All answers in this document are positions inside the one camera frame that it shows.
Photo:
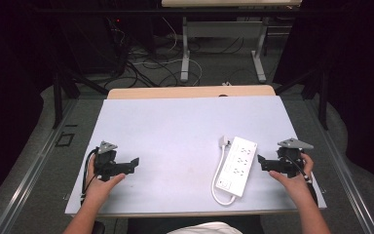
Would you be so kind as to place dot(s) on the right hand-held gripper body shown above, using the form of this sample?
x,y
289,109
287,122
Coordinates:
x,y
289,159

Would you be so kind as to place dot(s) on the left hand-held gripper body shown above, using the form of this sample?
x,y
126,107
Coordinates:
x,y
105,162

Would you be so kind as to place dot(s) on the white power strip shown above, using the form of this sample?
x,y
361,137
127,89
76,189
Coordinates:
x,y
238,165

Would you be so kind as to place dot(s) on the white plug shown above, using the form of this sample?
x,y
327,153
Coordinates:
x,y
224,141

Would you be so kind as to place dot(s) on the person's right hand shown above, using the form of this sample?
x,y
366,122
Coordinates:
x,y
297,185

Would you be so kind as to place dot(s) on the person's left hand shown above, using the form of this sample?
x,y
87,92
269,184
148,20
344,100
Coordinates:
x,y
97,190

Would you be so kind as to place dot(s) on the white table cover sheet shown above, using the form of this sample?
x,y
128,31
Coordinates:
x,y
181,136

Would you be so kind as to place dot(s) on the black metal stand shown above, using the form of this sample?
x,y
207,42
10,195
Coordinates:
x,y
58,94
323,97

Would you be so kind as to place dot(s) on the person's white clothing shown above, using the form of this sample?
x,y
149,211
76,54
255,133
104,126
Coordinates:
x,y
204,228

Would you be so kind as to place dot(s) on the black equipment rack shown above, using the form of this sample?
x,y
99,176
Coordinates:
x,y
87,42

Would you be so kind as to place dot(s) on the desk with white legs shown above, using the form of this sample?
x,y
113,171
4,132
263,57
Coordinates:
x,y
224,29

